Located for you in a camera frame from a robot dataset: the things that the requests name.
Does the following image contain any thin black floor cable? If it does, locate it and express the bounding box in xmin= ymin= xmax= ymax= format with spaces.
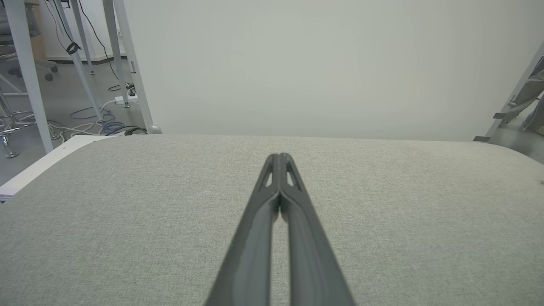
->
xmin=78 ymin=0 xmax=120 ymax=82

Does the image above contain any white floor cable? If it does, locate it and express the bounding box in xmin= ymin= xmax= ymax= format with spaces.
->
xmin=47 ymin=99 xmax=117 ymax=145

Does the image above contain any office chair with castors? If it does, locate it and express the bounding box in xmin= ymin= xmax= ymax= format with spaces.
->
xmin=0 ymin=0 xmax=59 ymax=82

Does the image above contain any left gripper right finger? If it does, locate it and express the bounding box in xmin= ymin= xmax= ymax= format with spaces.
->
xmin=279 ymin=153 xmax=357 ymax=306

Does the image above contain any chrome stool base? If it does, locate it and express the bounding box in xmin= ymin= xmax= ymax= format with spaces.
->
xmin=0 ymin=85 xmax=37 ymax=159

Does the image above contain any slanted grey table leg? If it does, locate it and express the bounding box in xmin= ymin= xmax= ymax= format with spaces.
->
xmin=54 ymin=0 xmax=107 ymax=125

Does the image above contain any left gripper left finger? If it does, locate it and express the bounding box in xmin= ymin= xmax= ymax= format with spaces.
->
xmin=205 ymin=153 xmax=281 ymax=306

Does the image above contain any thick grey table leg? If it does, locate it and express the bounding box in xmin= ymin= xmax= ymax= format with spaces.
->
xmin=2 ymin=0 xmax=54 ymax=154

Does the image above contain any grey partition post with foot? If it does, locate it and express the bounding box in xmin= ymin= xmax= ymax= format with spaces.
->
xmin=111 ymin=0 xmax=162 ymax=135

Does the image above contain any grey taped partition post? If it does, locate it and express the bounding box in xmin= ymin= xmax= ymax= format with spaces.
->
xmin=473 ymin=42 xmax=544 ymax=143

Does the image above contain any blue coiled cable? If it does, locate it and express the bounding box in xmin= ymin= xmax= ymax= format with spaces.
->
xmin=70 ymin=106 xmax=126 ymax=133

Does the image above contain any white metal equipment case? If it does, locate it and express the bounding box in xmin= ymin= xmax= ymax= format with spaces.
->
xmin=0 ymin=135 xmax=109 ymax=203

